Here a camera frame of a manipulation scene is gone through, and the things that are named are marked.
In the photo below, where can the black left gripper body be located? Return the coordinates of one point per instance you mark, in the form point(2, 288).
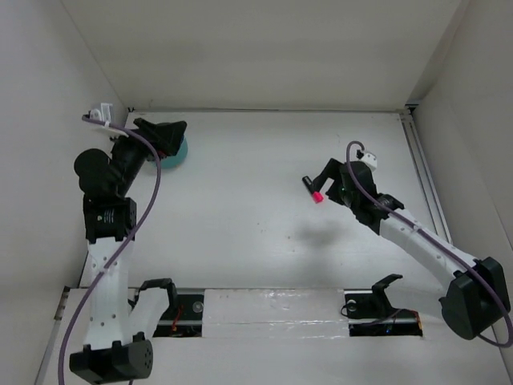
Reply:
point(128, 156)

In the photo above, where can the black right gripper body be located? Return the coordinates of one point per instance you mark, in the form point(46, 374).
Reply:
point(348, 198)

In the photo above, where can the pink cap black highlighter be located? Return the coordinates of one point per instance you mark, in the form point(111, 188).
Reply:
point(309, 185)

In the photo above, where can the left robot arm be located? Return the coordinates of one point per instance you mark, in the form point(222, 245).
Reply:
point(117, 347)

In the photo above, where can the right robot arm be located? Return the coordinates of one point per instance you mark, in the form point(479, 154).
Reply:
point(474, 291)

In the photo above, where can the teal round desk organizer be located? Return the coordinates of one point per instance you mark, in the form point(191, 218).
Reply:
point(170, 162)

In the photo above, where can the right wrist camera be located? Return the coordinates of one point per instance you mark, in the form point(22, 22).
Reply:
point(368, 158)

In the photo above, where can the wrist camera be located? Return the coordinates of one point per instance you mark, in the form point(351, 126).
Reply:
point(368, 158)
point(102, 114)

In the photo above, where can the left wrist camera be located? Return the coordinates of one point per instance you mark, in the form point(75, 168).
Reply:
point(102, 114)

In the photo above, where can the aluminium rail right side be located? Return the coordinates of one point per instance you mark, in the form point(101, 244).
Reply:
point(437, 201)

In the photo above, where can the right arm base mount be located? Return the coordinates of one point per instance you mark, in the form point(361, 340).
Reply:
point(370, 313)

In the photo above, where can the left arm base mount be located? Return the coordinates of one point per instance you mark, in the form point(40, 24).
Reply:
point(185, 321)

